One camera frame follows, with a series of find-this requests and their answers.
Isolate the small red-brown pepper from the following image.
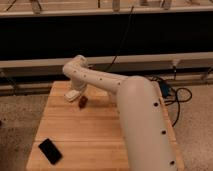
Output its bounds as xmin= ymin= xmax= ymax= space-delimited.
xmin=78 ymin=96 xmax=88 ymax=109

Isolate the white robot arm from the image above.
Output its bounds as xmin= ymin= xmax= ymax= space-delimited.
xmin=62 ymin=55 xmax=178 ymax=171

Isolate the white sponge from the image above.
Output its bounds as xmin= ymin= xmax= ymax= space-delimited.
xmin=65 ymin=90 xmax=81 ymax=102

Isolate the wooden table board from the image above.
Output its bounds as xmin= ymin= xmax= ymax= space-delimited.
xmin=25 ymin=80 xmax=185 ymax=171

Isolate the black smartphone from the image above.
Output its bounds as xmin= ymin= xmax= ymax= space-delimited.
xmin=38 ymin=138 xmax=62 ymax=165

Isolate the black power cable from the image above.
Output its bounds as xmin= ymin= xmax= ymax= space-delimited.
xmin=149 ymin=75 xmax=193 ymax=128

